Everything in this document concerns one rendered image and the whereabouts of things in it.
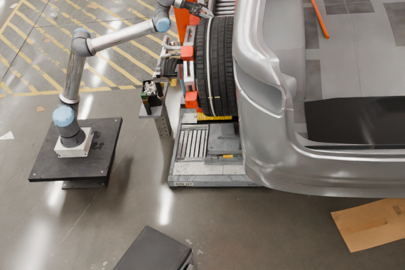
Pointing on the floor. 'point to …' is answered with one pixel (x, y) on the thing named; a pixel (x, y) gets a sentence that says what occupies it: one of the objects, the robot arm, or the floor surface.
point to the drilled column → (163, 123)
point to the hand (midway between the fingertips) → (211, 15)
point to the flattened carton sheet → (372, 223)
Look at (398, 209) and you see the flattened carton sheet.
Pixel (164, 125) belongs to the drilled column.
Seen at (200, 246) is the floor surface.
